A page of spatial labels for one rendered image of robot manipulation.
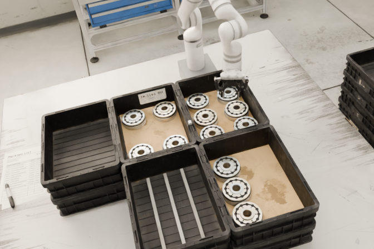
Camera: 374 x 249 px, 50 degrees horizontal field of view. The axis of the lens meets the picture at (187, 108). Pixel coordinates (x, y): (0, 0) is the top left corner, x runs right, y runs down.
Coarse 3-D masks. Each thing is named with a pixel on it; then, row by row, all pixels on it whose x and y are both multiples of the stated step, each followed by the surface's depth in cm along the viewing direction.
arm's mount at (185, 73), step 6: (204, 54) 218; (180, 60) 217; (204, 60) 214; (210, 60) 214; (180, 66) 213; (186, 66) 212; (204, 66) 210; (210, 66) 210; (180, 72) 218; (186, 72) 208; (192, 72) 208; (198, 72) 207; (204, 72) 206
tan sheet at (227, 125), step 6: (210, 96) 188; (216, 96) 188; (210, 102) 185; (216, 102) 185; (210, 108) 182; (216, 108) 182; (222, 108) 182; (192, 114) 181; (222, 114) 179; (222, 120) 176; (228, 120) 176; (222, 126) 174; (228, 126) 173; (198, 132) 172
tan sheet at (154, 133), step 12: (144, 108) 187; (120, 120) 184; (156, 120) 181; (180, 120) 179; (132, 132) 177; (144, 132) 176; (156, 132) 175; (168, 132) 174; (180, 132) 174; (132, 144) 172; (156, 144) 170
